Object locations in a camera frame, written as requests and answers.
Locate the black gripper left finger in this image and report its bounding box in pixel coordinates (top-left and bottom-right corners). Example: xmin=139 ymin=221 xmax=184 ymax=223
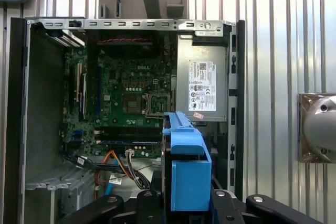
xmin=56 ymin=189 xmax=161 ymax=224

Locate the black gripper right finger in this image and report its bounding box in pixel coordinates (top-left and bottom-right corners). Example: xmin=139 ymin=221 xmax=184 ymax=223
xmin=211 ymin=189 xmax=323 ymax=224

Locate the blue data wire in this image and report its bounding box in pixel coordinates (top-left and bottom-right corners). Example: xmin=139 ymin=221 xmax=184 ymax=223
xmin=104 ymin=180 xmax=115 ymax=196

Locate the grey metal disk bay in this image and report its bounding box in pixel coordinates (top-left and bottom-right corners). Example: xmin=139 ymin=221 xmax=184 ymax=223
xmin=24 ymin=170 xmax=99 ymax=224

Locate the black RAM slot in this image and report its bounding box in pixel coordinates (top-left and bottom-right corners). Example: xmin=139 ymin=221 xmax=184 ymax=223
xmin=93 ymin=127 xmax=163 ymax=137

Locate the CPU socket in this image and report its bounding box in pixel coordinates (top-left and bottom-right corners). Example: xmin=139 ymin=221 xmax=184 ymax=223
xmin=122 ymin=94 xmax=143 ymax=115

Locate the black graphics card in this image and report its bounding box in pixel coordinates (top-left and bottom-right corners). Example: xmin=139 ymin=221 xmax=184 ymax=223
xmin=78 ymin=71 xmax=88 ymax=120

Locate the blue expansion slot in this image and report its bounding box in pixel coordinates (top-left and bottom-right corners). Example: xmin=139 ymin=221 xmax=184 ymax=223
xmin=96 ymin=66 xmax=102 ymax=118

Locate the metal socket cover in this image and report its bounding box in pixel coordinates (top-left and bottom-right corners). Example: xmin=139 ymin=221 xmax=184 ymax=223
xmin=143 ymin=92 xmax=172 ymax=116

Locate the black PC case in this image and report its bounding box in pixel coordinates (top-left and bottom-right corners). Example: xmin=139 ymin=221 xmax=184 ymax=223
xmin=4 ymin=16 xmax=246 ymax=224

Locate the green motherboard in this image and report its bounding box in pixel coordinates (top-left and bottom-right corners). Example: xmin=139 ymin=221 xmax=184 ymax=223
xmin=60 ymin=45 xmax=177 ymax=161

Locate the grey power supply unit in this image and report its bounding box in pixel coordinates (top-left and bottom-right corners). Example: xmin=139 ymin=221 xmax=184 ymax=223
xmin=175 ymin=34 xmax=228 ymax=123

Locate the black cable bundle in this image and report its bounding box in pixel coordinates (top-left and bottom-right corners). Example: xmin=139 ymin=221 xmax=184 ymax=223
xmin=60 ymin=153 xmax=152 ymax=190

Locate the orange data wire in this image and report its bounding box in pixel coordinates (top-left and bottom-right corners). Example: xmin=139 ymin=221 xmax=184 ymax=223
xmin=101 ymin=149 xmax=133 ymax=180

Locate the red and black fan wire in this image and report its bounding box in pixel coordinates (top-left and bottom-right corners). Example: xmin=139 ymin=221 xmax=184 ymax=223
xmin=97 ymin=37 xmax=153 ymax=44

